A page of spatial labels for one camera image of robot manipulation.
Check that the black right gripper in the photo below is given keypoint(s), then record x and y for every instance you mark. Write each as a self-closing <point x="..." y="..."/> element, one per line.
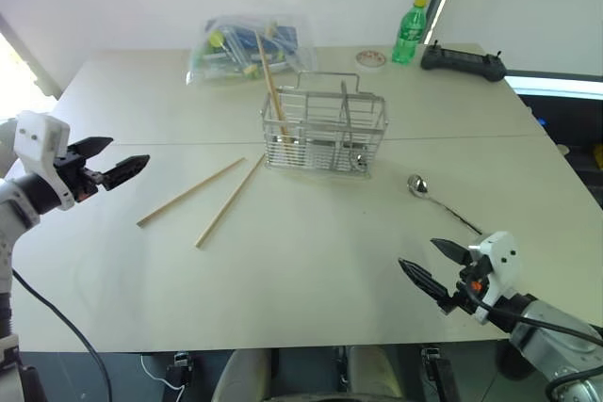
<point x="471" y="291"/>

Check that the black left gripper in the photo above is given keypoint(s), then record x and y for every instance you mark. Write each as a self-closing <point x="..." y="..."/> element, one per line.
<point x="77" y="175"/>

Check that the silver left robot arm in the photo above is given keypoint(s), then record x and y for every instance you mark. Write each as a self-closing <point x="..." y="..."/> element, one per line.
<point x="15" y="216"/>

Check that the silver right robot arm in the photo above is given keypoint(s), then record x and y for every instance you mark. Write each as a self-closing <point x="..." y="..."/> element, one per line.
<point x="556" y="350"/>

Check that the wooden chopstick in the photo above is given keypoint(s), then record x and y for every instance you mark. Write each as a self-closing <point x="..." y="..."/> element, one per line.
<point x="231" y="200"/>
<point x="190" y="191"/>
<point x="271" y="84"/>

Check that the beige rounded shape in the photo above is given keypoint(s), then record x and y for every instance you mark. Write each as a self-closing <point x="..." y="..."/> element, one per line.
<point x="242" y="376"/>
<point x="374" y="371"/>

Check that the clear plastic bag of items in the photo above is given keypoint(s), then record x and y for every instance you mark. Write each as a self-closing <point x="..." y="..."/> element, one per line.
<point x="235" y="53"/>

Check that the black remote controller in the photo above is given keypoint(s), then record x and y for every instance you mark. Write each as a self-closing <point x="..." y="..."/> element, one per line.
<point x="464" y="62"/>

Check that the green plastic bottle yellow cap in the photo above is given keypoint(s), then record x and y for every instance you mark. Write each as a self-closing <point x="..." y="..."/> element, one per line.
<point x="409" y="32"/>

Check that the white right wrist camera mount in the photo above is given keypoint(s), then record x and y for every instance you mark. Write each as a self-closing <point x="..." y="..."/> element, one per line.
<point x="501" y="261"/>

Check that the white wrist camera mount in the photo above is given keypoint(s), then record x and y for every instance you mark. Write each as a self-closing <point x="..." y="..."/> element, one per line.
<point x="501" y="261"/>
<point x="37" y="138"/>

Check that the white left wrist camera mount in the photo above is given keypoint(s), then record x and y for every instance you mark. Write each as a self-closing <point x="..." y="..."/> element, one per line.
<point x="37" y="138"/>

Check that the black table leg bracket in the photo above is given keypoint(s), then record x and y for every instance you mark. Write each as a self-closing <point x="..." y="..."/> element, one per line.
<point x="180" y="369"/>
<point x="440" y="374"/>

